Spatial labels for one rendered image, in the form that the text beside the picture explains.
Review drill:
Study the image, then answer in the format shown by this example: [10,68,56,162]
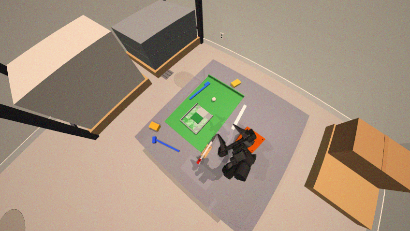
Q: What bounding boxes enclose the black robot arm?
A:
[222,141,257,182]

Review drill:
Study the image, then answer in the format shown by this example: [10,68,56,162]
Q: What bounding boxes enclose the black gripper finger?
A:
[217,134,226,152]
[233,124,250,139]

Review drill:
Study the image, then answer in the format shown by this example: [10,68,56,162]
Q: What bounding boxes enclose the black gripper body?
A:
[218,129,257,157]

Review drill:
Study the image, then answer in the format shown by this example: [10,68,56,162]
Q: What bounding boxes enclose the green flat mat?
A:
[164,76,243,152]

